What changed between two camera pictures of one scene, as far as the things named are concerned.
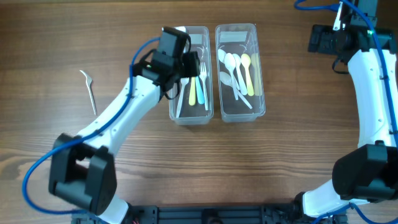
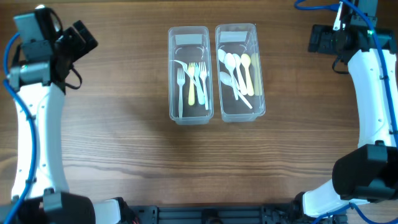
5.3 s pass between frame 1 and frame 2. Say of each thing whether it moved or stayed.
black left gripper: moved
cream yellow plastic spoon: stayed
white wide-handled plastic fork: stayed
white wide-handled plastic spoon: stayed
